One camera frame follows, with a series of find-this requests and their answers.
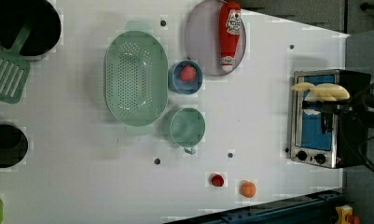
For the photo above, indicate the black cylinder cup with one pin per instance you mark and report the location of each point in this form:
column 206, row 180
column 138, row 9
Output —
column 13, row 145
column 38, row 17

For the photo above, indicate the orange fruit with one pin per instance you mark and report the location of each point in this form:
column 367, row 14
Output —
column 248, row 189

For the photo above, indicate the green spatula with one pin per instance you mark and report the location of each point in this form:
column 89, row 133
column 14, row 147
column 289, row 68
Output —
column 14, row 69

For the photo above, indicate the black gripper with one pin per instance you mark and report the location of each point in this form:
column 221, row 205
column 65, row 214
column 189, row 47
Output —
column 362, row 111

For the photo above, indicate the peeled plush banana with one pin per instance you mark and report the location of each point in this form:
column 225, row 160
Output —
column 325, row 92

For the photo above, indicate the small red fruit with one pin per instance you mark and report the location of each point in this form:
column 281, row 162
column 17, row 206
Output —
column 217, row 180

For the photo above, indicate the blue bowl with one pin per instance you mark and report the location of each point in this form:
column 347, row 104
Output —
column 175, row 83

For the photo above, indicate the red ketchup bottle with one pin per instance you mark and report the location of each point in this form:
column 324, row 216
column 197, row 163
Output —
column 229, row 28

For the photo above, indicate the green perforated colander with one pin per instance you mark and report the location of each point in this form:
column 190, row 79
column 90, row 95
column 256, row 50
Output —
column 135, row 78

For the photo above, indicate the yellow red clamp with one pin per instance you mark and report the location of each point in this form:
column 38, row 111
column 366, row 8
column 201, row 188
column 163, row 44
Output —
column 346, row 215

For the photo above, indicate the green mug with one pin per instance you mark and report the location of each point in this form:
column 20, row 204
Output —
column 187, row 128

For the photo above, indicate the blue frame rail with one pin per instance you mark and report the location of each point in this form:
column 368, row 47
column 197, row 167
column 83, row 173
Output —
column 315, row 208

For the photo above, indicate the red strawberry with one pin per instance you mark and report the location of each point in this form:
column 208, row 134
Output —
column 188, row 73

